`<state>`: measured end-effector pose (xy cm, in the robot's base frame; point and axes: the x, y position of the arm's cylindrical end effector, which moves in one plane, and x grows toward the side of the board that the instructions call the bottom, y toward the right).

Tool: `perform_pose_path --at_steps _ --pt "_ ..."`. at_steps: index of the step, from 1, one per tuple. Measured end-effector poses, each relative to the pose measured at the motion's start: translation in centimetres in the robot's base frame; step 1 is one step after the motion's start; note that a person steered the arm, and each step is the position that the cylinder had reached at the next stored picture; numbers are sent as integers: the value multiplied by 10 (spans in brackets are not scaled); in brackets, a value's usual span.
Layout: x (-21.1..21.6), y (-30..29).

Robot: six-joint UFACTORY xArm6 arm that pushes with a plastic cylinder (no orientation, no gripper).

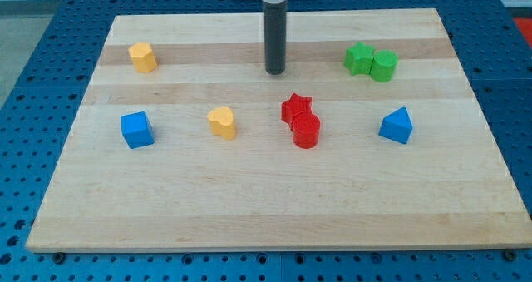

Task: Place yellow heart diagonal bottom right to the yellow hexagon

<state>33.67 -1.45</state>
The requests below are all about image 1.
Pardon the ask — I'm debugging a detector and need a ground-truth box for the red cylinder block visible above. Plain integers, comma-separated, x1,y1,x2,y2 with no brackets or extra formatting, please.
292,112,321,149

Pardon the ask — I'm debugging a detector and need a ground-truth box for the green cylinder block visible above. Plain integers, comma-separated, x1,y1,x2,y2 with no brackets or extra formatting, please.
370,50,398,82

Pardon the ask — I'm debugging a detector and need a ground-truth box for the wooden board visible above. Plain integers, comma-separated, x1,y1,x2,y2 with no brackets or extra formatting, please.
26,8,531,253

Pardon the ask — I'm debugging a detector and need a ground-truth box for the red star block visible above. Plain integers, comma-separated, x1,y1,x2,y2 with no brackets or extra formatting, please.
281,92,313,130

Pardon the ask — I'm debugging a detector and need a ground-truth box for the blue triangle block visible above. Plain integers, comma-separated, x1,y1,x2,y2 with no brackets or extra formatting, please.
378,107,413,144

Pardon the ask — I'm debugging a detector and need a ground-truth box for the yellow hexagon block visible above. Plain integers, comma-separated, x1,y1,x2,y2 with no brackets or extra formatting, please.
128,42,158,73

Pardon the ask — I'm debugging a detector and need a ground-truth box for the blue cube block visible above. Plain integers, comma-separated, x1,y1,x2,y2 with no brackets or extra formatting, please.
121,111,155,149

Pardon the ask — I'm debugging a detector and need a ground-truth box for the yellow heart block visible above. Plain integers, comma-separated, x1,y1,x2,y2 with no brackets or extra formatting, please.
207,106,236,141

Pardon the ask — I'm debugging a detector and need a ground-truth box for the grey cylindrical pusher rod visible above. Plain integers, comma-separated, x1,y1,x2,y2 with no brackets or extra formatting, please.
264,1,288,75

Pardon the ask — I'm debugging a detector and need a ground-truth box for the green star block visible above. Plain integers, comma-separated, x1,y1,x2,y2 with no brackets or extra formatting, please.
344,42,375,76

